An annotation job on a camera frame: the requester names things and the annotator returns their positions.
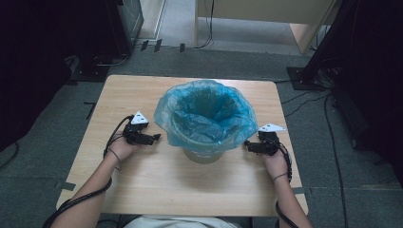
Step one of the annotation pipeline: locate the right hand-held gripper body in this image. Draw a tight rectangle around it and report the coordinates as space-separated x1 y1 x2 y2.
257 123 287 157

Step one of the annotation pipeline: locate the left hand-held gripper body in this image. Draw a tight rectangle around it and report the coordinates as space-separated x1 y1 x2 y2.
122 110 150 146

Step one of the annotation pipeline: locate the beige trash bin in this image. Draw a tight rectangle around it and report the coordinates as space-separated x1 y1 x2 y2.
182 145 225 165

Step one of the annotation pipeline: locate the blue plastic trash bag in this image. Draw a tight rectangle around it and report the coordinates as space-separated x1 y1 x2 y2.
153 79 259 156

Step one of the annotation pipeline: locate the person's right hand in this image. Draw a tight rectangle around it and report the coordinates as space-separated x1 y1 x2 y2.
261 147 290 182

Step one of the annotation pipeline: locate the person's left hand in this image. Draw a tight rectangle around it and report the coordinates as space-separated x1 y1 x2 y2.
106 134 141 163

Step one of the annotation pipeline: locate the black wrist band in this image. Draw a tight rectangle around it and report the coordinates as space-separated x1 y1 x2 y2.
272 172 289 183
106 147 122 171

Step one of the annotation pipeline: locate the black tape cross mark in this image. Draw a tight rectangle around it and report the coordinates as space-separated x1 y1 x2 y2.
83 101 98 121

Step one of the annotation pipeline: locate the black stand base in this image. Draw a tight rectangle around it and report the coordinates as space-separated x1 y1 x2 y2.
286 66 324 92
69 54 111 84

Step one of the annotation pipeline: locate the person's white shirt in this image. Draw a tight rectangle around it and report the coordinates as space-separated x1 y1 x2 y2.
123 215 243 228

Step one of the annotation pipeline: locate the black cabinet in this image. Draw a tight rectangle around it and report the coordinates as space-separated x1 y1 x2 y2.
106 0 145 59

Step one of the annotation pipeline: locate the black curtain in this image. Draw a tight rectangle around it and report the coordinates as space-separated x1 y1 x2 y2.
0 0 125 153
303 0 403 188

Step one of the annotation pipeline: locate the light wooden desk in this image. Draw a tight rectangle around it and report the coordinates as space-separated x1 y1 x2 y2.
193 0 338 56

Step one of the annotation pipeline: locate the black floor cable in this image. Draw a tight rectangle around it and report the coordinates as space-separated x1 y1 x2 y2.
322 91 350 228
92 51 131 67
192 0 216 50
0 142 20 170
283 94 332 119

